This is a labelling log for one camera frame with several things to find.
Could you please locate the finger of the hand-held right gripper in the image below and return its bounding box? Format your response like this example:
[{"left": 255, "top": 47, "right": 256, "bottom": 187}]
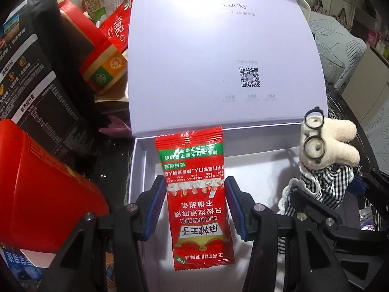
[
  {"left": 290, "top": 189, "right": 389, "bottom": 250},
  {"left": 349, "top": 169, "right": 389, "bottom": 216}
]

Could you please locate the black printed pouch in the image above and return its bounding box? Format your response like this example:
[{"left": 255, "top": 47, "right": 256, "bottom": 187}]
[{"left": 0, "top": 0, "right": 101, "bottom": 159}]

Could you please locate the cream plush bunny with glasses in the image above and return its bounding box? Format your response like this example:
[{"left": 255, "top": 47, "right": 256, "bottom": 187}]
[{"left": 278, "top": 106, "right": 361, "bottom": 253}]

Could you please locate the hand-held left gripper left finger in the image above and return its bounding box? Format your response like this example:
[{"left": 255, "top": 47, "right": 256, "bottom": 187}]
[{"left": 38, "top": 175, "right": 167, "bottom": 292}]

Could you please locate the lavender gift box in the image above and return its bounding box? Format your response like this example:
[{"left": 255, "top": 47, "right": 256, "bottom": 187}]
[{"left": 126, "top": 0, "right": 330, "bottom": 292}]

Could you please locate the red carton with coloured panels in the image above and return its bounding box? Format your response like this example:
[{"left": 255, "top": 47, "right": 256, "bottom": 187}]
[{"left": 58, "top": 0, "right": 128, "bottom": 96}]

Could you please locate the red snack packet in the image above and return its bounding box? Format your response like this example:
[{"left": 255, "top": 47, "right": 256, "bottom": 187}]
[{"left": 154, "top": 126, "right": 236, "bottom": 271}]

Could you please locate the red canister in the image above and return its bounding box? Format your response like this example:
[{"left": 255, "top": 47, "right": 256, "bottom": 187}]
[{"left": 0, "top": 119, "right": 110, "bottom": 254}]

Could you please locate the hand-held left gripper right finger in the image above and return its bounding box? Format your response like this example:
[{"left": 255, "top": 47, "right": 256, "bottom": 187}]
[{"left": 224, "top": 175, "right": 353, "bottom": 292}]

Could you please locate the blue packet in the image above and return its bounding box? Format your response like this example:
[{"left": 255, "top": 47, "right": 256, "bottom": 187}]
[{"left": 0, "top": 243, "right": 46, "bottom": 284}]

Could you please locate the red snack pouch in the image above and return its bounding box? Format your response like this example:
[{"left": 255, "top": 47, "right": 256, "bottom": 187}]
[{"left": 99, "top": 0, "right": 134, "bottom": 54}]

